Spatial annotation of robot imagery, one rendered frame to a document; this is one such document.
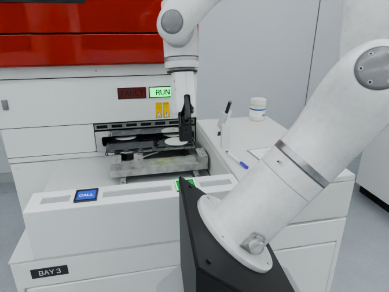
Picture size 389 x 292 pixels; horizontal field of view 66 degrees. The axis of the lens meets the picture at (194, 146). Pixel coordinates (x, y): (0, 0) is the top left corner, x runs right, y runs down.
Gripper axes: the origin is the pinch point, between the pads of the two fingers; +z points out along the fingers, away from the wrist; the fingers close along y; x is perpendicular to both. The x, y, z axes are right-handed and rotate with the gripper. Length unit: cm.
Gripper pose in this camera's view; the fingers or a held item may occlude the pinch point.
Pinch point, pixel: (185, 133)
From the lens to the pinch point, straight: 76.5
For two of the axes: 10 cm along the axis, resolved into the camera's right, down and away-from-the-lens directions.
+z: 0.4, 9.8, 1.8
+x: 9.8, -0.8, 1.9
